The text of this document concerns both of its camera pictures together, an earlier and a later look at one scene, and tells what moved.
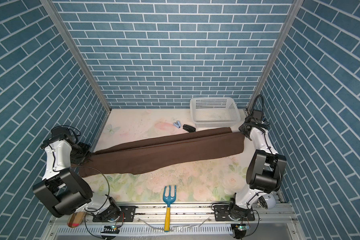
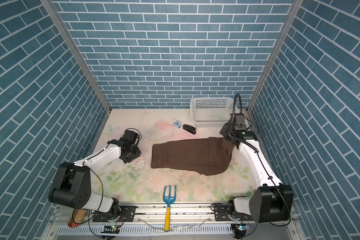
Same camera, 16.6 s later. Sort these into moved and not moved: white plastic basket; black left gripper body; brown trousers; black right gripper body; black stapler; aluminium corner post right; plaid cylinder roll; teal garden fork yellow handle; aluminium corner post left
Moved: black right gripper body; brown trousers; black left gripper body
Not moved: black stapler; aluminium corner post right; white plastic basket; aluminium corner post left; plaid cylinder roll; teal garden fork yellow handle
